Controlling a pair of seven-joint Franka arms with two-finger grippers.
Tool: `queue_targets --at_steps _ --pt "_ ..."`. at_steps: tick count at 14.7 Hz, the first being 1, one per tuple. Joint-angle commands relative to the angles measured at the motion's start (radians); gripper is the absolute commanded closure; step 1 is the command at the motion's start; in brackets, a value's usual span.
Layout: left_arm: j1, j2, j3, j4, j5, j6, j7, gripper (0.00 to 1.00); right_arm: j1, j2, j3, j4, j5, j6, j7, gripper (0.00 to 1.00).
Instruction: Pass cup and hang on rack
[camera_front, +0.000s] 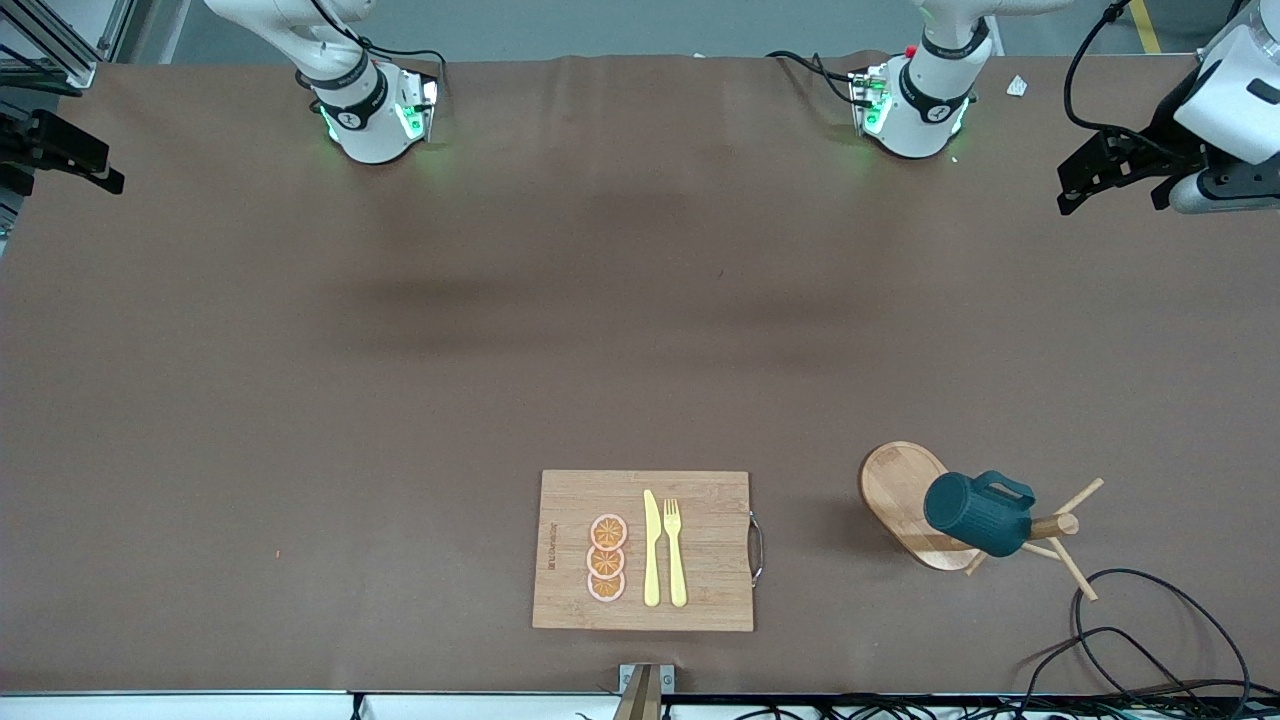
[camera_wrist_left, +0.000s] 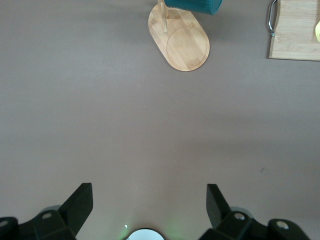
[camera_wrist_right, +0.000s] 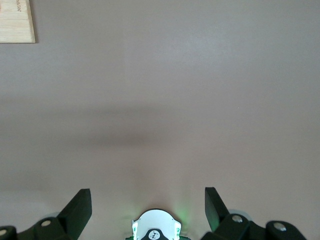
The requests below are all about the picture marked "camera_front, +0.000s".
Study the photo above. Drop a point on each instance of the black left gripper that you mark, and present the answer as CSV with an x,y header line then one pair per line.
x,y
1153,141

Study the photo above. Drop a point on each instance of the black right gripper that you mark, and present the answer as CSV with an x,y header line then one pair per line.
x,y
28,136

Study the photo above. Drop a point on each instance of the dark green ribbed cup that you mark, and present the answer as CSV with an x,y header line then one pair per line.
x,y
975,520

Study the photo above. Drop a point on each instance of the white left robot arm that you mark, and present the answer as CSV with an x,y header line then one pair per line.
x,y
930,100

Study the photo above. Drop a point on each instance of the wooden mug rack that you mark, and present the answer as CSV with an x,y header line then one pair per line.
x,y
895,485

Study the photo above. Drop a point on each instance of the white paper scrap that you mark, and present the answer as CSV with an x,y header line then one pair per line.
x,y
1017,86

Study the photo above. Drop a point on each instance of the wooden cutting board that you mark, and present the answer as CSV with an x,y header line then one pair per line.
x,y
700,560

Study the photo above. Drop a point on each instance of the yellow plastic fork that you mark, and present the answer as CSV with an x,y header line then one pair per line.
x,y
677,570

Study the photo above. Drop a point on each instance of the yellow plastic knife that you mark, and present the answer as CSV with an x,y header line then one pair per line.
x,y
652,560

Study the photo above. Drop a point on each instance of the orange slice toy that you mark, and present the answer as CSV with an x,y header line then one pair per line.
x,y
608,532
605,563

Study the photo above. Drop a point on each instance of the metal table edge bracket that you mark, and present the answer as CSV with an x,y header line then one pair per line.
x,y
645,690

